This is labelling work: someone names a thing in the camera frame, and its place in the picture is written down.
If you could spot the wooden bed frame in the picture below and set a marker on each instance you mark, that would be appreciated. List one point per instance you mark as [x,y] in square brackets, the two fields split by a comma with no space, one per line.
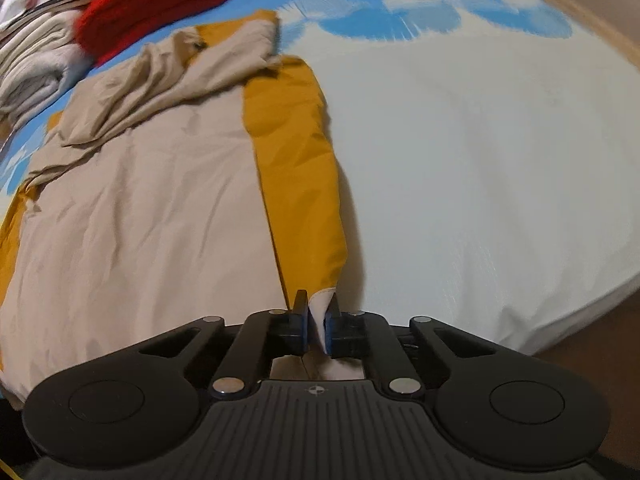
[575,15]

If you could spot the beige and yellow hooded jacket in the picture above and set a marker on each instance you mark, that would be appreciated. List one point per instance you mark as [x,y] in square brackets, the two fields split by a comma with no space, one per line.
[150,200]

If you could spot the red folded quilt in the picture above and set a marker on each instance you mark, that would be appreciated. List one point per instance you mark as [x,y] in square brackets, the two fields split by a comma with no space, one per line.
[160,2]

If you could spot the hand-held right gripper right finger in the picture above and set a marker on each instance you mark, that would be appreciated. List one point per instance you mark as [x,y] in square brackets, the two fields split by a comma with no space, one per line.
[329,330]

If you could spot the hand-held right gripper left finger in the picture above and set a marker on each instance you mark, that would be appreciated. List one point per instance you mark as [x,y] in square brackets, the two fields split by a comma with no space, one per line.
[302,325]

